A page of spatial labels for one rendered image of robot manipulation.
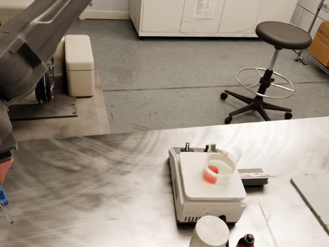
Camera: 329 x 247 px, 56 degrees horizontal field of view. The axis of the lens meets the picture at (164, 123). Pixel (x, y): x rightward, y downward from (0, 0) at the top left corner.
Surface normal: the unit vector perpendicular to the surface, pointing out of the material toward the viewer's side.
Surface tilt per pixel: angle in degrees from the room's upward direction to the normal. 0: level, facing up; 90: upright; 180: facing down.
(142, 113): 0
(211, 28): 90
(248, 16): 90
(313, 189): 0
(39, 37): 78
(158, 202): 0
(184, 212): 90
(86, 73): 90
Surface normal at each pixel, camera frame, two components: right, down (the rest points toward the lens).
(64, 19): 0.84, 0.25
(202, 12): 0.26, 0.60
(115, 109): 0.12, -0.77
